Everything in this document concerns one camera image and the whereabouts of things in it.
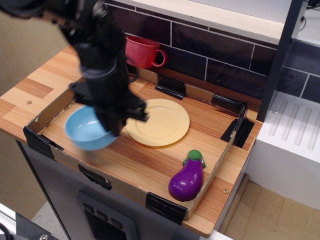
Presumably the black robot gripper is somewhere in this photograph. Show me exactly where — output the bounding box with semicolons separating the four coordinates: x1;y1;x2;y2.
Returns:
69;62;148;137

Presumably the light blue bowl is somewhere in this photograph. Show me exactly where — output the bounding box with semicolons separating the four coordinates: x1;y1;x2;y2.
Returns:
64;106;117;151

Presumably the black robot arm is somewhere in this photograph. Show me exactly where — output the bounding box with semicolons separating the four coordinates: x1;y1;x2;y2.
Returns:
0;0;147;136

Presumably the yellow plate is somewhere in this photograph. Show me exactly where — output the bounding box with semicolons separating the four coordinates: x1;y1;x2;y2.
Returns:
126;99;190;147

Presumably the cardboard tray border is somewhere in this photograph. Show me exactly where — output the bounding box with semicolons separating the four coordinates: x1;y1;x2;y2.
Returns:
22;67;256;226

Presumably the red cup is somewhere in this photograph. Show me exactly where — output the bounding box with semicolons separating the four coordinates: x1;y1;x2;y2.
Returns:
125;35;168;69

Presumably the purple toy eggplant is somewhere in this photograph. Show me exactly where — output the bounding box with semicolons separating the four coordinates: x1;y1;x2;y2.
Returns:
168;149;206;202

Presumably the grey toy oven panel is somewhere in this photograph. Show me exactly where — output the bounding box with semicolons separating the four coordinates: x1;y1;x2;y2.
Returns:
77;191;138;240

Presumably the white drainer sink unit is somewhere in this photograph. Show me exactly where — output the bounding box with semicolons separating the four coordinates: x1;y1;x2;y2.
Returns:
246;92;320;209

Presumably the black vertical post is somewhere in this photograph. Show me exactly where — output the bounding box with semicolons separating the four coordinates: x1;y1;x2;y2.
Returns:
256;0;308;122

